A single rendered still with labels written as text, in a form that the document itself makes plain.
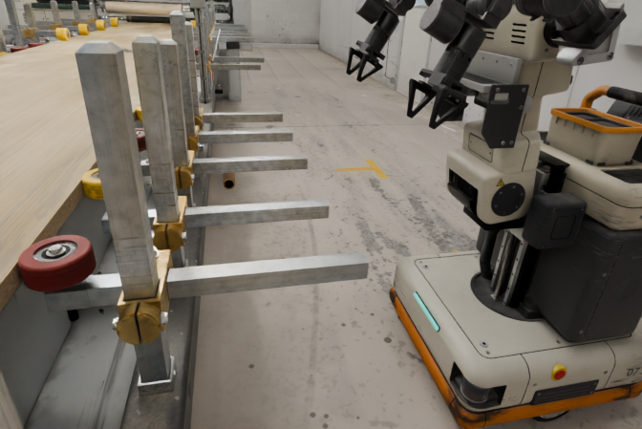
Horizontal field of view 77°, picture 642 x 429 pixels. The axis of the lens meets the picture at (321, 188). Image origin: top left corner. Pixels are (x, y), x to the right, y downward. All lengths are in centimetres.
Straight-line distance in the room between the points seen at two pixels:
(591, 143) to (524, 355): 65
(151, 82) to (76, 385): 51
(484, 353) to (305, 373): 62
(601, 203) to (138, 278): 114
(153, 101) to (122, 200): 26
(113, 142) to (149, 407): 37
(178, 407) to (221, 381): 94
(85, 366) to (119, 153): 48
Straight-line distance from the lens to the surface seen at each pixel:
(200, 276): 60
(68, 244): 63
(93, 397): 81
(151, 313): 55
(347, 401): 153
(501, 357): 139
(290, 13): 1169
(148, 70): 70
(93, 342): 90
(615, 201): 129
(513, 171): 121
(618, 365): 163
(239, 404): 152
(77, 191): 82
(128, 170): 48
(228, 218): 83
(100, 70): 45
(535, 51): 111
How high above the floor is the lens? 121
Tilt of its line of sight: 25 degrees down
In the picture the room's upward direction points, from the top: 3 degrees clockwise
